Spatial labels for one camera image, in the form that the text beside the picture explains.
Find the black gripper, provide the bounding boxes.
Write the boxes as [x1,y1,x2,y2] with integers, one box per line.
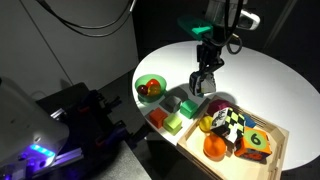
[189,39,224,96]

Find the blue fabric dice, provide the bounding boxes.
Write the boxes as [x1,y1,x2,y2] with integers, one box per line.
[198,74,207,97]

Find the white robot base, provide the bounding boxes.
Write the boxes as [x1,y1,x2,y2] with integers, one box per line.
[0,77,69,180]

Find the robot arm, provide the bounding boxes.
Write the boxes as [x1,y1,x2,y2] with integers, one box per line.
[178,0,260,96]

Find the black white checkered fabric dice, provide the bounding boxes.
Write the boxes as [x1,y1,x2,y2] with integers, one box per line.
[210,107,245,143]

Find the small blue block in tray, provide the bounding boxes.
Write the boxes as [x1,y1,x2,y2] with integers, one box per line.
[243,114,256,128]

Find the orange fabric dice number six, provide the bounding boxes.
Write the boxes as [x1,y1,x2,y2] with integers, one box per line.
[234,127,272,162]

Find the wooden tray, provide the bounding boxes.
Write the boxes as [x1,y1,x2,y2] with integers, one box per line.
[177,96,289,180]

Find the magenta cube block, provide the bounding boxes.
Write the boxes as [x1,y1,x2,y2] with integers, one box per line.
[207,99,230,116]

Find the dark green cube block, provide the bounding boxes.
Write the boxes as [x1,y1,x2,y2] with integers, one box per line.
[180,100,198,119]

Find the grey cube block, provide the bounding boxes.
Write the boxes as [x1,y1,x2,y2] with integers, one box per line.
[160,96,181,113]

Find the yellow toy lemon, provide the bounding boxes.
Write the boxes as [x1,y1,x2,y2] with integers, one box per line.
[199,116,213,132]

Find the yellow toy fruit in bowl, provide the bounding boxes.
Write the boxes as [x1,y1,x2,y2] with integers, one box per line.
[148,85,161,96]

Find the red toy fruit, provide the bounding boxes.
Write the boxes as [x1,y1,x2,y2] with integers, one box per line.
[146,79,160,87]

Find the lime green cube block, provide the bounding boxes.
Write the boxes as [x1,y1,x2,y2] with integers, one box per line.
[163,114,182,135]

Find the orange cube block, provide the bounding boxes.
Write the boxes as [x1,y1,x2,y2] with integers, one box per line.
[149,108,167,128]

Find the green plastic bowl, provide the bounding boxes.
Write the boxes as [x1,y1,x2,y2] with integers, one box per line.
[134,74,167,103]

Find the toy orange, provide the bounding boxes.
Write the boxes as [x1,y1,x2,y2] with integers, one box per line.
[203,134,226,159]

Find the purple orange clamp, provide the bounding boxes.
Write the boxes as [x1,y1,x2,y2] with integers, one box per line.
[95,121,128,147]

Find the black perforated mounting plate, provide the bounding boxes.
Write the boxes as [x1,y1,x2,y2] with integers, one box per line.
[33,82,153,180]

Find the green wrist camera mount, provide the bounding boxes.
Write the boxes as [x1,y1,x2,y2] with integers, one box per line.
[177,16,213,36]

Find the black cable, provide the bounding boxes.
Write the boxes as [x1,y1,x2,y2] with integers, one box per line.
[34,0,138,38]

